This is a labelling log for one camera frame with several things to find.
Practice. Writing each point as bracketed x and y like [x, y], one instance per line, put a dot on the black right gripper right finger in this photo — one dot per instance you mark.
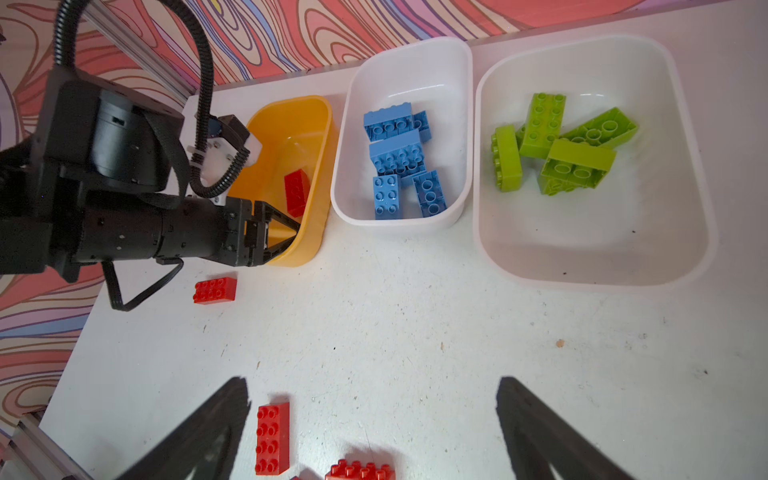
[541, 444]

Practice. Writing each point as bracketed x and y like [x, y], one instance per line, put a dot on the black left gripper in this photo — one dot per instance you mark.
[240, 233]

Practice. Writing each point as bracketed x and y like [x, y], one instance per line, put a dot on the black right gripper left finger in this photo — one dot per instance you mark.
[205, 445]

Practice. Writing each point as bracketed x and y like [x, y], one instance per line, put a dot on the red lego brick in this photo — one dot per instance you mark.
[356, 470]
[297, 187]
[273, 439]
[218, 290]

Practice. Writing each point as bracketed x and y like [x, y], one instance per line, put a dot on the blue lego brick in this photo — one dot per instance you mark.
[430, 194]
[402, 155]
[395, 120]
[386, 193]

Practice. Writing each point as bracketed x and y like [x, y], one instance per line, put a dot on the green lego brick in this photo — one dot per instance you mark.
[550, 186]
[506, 159]
[610, 130]
[579, 163]
[543, 124]

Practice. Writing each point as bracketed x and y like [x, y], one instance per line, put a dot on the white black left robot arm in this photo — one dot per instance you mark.
[105, 178]

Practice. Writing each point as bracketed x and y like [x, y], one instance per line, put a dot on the yellow plastic bin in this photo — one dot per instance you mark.
[296, 134]

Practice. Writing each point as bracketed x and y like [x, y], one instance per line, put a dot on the white middle plastic bin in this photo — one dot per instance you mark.
[434, 76]

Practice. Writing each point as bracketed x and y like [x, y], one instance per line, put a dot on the white plastic bin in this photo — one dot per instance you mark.
[434, 76]
[649, 224]

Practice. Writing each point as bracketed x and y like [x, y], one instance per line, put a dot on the white right plastic bin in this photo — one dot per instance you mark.
[649, 224]

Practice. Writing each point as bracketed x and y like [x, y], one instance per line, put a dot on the aluminium rail at front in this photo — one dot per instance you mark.
[32, 454]

